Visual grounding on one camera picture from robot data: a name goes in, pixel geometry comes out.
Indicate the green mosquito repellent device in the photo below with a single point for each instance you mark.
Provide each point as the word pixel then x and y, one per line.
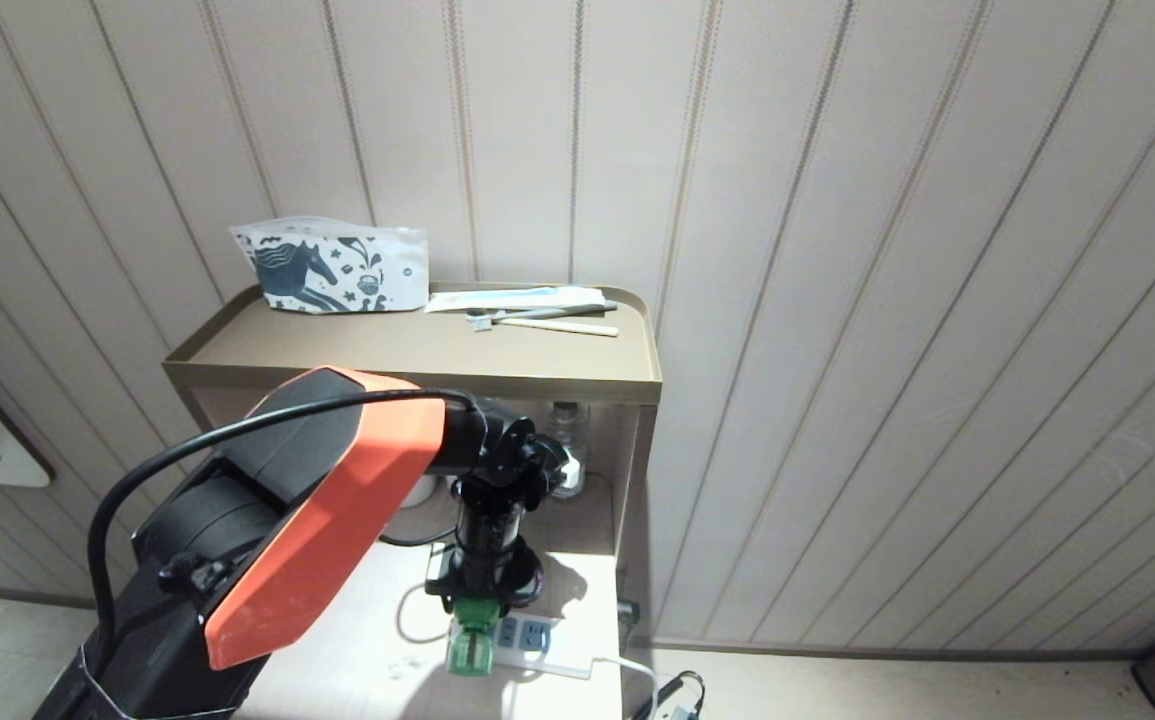
pixel 471 645

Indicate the brown bedside shelf unit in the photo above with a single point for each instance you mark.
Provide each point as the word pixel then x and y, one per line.
pixel 417 350

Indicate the white power strip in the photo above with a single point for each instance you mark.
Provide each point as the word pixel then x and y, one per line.
pixel 537 640

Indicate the grey toothbrush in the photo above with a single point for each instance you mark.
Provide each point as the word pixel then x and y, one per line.
pixel 537 314

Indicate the white blue flat packet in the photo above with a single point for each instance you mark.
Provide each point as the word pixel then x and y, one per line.
pixel 517 298

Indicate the horse print zip pouch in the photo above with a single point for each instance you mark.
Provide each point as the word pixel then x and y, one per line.
pixel 332 268

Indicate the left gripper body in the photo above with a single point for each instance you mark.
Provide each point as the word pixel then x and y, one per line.
pixel 489 540

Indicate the clear glass bottle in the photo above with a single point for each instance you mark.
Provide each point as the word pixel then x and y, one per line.
pixel 565 422

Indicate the cream toothbrush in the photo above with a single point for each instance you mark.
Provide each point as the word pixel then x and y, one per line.
pixel 567 327

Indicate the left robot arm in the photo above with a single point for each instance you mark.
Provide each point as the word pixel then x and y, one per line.
pixel 277 520

